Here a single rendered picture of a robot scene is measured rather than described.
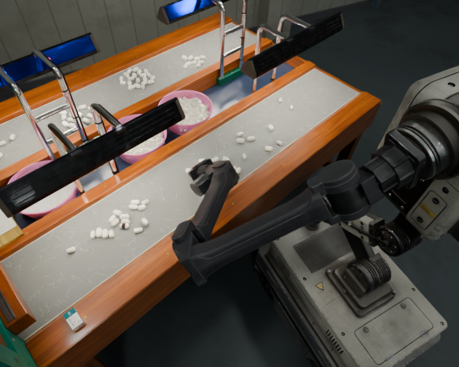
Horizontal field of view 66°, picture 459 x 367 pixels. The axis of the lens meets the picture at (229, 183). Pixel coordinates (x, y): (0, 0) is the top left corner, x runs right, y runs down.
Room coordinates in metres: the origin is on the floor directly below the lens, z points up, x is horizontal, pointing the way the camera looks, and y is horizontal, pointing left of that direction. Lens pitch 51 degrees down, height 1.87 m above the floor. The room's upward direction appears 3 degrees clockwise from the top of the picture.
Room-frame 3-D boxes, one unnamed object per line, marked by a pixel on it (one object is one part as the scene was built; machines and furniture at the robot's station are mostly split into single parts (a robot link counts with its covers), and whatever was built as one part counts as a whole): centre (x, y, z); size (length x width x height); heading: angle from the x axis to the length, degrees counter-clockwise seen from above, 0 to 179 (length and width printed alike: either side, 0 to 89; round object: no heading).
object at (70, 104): (1.08, 0.75, 0.90); 0.20 x 0.19 x 0.45; 137
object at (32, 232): (1.14, 0.20, 0.71); 1.81 x 0.06 x 0.11; 137
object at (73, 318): (0.32, 0.44, 0.77); 0.06 x 0.04 x 0.02; 47
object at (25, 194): (0.74, 0.41, 1.08); 0.62 x 0.08 x 0.07; 137
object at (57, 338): (0.87, -0.09, 0.67); 1.81 x 0.12 x 0.19; 137
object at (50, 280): (1.02, 0.07, 0.73); 1.81 x 0.30 x 0.02; 137
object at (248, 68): (1.45, -0.26, 1.08); 0.62 x 0.08 x 0.07; 137
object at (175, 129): (1.34, 0.23, 0.72); 0.27 x 0.27 x 0.10
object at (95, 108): (0.80, 0.46, 0.90); 0.20 x 0.19 x 0.45; 137
